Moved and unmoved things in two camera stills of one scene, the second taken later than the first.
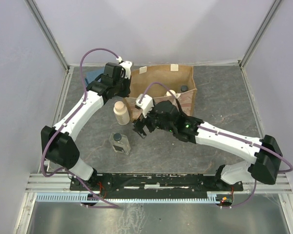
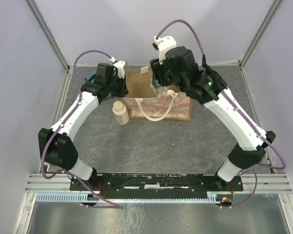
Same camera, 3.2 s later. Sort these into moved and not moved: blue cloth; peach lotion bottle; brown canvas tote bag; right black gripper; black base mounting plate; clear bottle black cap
Moved: clear bottle black cap; right black gripper
Not moved: blue cloth; peach lotion bottle; brown canvas tote bag; black base mounting plate
